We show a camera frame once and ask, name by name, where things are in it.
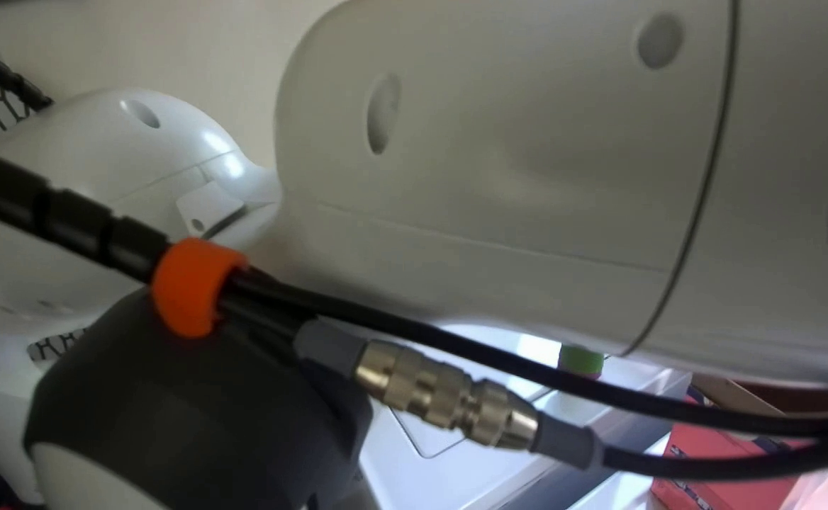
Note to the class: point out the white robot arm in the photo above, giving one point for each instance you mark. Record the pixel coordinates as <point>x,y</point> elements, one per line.
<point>240,230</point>

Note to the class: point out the brown cardboard box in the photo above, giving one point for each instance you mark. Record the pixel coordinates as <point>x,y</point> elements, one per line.
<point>769,401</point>

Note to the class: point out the green red bottle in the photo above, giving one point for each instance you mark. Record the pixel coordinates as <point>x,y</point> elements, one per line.
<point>582,361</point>

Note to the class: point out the white washing machine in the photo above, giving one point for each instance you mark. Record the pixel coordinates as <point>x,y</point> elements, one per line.
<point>413,466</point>

